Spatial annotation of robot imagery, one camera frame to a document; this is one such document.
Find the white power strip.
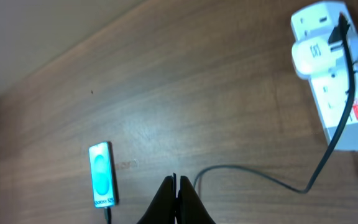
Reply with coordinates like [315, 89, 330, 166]
[291, 1, 358, 151]

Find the teal Galaxy smartphone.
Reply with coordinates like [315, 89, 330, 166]
[88, 141, 116, 208]

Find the black USB charging cable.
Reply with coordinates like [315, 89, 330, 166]
[103, 12, 356, 224]

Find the white USB charger plug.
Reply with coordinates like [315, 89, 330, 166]
[291, 34, 344, 80]

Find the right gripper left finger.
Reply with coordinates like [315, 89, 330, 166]
[137, 173, 177, 224]

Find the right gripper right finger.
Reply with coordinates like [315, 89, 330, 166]
[175, 176, 216, 224]

